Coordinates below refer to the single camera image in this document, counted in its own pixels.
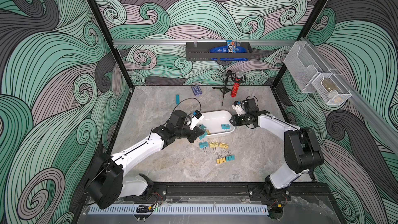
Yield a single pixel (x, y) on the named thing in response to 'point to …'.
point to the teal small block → (177, 99)
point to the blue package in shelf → (224, 49)
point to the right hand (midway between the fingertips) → (235, 120)
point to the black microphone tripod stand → (225, 89)
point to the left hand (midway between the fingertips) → (203, 130)
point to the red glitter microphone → (239, 74)
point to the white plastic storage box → (213, 120)
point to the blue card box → (197, 90)
